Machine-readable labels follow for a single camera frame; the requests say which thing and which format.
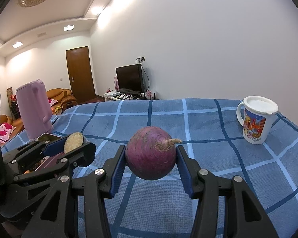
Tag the orange sofa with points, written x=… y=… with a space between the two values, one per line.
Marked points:
x=57 y=98

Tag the cut eggplant piece back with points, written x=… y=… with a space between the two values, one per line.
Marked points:
x=73 y=141

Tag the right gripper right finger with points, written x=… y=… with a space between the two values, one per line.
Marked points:
x=244 y=215

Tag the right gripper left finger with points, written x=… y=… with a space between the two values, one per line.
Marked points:
x=57 y=215

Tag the blue checked tablecloth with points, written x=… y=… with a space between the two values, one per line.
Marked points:
x=176 y=168

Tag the brown wooden door far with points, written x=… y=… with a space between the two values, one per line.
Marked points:
x=80 y=75

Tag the black television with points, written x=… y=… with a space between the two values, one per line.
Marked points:
x=130 y=78

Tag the wall socket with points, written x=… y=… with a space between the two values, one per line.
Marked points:
x=140 y=60

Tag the white printed mug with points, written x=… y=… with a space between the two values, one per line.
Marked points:
x=256 y=115

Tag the pink kettle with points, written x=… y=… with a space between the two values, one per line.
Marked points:
x=34 y=108

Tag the white TV stand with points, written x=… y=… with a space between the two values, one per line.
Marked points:
x=118 y=96

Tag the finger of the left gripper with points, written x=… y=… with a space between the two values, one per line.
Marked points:
x=12 y=157
x=82 y=156

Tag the pink tin box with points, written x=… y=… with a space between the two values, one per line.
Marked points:
x=47 y=145

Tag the purple round radish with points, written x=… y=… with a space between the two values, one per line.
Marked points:
x=151 y=153

